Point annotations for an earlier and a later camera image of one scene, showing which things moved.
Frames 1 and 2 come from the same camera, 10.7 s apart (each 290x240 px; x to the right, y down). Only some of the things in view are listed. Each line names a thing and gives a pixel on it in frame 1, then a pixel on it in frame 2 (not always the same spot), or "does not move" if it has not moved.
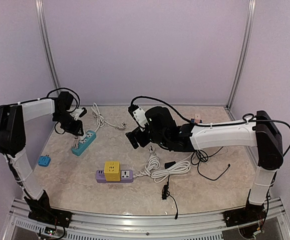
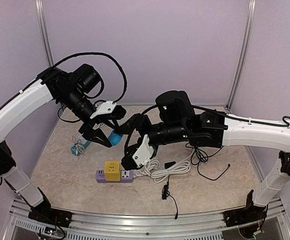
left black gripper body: [69, 126] -> [88, 127]
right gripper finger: [131, 137] -> [126, 128]
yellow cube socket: [112, 171] does not move
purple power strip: [127, 176] does not move
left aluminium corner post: [41, 13] does not move
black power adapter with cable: [165, 191] does not move
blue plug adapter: [44, 161] -> [115, 138]
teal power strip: [84, 143] does not move
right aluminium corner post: [246, 44] does not move
